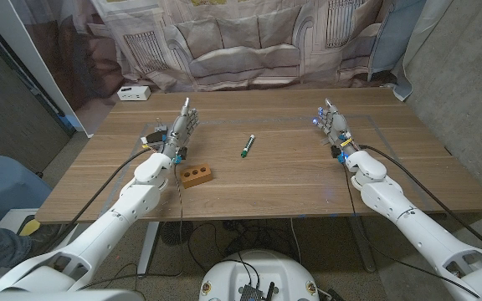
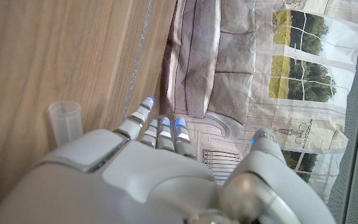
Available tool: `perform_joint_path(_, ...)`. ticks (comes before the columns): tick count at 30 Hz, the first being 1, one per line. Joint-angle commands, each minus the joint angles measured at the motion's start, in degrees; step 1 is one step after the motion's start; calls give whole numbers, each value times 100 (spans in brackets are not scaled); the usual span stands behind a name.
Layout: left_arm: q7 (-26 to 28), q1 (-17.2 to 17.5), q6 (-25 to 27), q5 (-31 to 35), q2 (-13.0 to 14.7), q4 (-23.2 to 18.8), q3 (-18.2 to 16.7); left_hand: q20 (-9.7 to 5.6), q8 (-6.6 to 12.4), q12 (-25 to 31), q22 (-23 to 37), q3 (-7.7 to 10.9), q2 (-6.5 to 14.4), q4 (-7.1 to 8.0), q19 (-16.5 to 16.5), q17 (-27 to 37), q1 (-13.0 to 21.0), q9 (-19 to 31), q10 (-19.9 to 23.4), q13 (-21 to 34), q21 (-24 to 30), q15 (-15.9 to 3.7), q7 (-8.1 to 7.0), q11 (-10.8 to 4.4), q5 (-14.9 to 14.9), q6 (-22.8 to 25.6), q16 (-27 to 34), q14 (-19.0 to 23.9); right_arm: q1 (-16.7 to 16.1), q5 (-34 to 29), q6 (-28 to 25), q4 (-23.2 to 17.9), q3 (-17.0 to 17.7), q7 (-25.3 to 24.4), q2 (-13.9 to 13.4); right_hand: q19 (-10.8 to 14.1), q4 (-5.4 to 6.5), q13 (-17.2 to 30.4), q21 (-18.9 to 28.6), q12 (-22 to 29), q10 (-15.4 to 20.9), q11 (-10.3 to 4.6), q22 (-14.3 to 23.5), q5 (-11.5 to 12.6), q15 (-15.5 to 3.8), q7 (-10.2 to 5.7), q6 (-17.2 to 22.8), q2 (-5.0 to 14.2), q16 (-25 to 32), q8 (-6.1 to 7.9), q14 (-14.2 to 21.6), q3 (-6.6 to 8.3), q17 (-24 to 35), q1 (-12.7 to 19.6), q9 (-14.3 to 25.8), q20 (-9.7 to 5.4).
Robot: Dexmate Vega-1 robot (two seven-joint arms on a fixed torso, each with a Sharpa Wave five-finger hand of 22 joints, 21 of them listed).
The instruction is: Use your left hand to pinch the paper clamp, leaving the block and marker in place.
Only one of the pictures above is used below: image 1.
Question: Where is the white floor platform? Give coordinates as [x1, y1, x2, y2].
[0, 207, 79, 252]

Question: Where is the round black floor fan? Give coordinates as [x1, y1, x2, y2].
[160, 220, 195, 247]

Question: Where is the black electronics module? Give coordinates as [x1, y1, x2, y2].
[238, 282, 276, 301]

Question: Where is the thin right wrist cable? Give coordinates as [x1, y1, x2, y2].
[341, 161, 482, 298]

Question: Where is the white power strip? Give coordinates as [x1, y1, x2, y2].
[116, 85, 152, 102]

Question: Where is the thin wrist cable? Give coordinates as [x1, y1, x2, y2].
[75, 161, 186, 292]
[341, 161, 482, 298]

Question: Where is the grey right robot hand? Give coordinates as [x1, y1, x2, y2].
[312, 98, 358, 156]

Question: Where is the orange block with three holes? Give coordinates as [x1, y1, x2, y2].
[179, 163, 214, 190]

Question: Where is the black felt eraser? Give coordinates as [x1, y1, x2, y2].
[146, 130, 167, 146]

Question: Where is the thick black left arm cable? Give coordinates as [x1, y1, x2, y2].
[42, 146, 155, 252]

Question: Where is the black floor cable tangle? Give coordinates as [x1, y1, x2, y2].
[186, 219, 300, 273]

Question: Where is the green marker pen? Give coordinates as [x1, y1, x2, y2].
[240, 134, 256, 159]

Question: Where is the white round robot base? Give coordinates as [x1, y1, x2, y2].
[198, 249, 320, 301]

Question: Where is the white table leg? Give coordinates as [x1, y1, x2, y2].
[136, 221, 161, 279]

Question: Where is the white upright panel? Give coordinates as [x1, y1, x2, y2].
[0, 0, 96, 138]

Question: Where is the grey tape rectangle outline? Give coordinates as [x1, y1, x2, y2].
[98, 115, 434, 221]

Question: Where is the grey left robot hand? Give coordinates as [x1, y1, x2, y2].
[162, 97, 200, 158]

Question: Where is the printed sofa backdrop curtain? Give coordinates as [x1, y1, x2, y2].
[13, 0, 455, 104]

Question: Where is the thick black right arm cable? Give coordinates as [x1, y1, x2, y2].
[358, 144, 482, 256]

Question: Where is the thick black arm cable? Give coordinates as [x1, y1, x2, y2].
[358, 144, 482, 256]
[42, 146, 155, 252]

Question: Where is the thin left wrist cable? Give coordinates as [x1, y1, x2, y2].
[75, 161, 186, 292]

